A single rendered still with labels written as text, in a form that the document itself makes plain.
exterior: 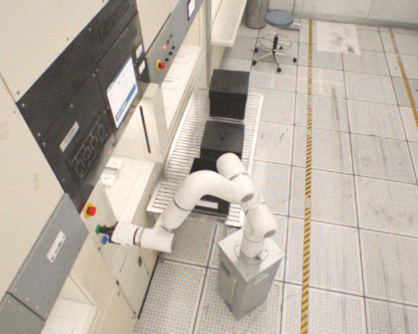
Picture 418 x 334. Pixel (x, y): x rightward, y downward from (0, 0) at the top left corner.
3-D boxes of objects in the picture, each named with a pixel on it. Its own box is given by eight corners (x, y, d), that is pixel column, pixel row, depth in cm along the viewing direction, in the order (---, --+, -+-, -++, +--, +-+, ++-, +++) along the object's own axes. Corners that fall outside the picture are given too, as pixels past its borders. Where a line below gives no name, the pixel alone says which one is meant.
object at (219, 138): (241, 163, 232) (242, 150, 222) (198, 158, 235) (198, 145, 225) (244, 133, 251) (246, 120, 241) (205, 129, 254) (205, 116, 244)
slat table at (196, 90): (235, 277, 258) (242, 227, 200) (160, 262, 266) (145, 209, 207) (254, 155, 340) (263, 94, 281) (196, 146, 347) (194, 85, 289)
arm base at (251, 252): (274, 252, 189) (280, 236, 175) (248, 271, 182) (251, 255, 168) (253, 228, 199) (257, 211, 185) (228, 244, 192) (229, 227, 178)
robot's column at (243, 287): (267, 300, 246) (285, 255, 188) (237, 322, 237) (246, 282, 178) (244, 271, 261) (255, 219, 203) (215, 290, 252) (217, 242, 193)
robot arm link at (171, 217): (182, 179, 140) (152, 223, 156) (171, 202, 127) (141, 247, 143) (200, 190, 141) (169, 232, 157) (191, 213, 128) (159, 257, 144)
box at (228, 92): (244, 120, 260) (247, 94, 241) (208, 117, 263) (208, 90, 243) (246, 97, 279) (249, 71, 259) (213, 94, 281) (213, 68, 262)
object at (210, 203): (184, 207, 209) (182, 191, 195) (195, 174, 226) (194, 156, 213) (228, 216, 205) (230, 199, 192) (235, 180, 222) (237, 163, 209)
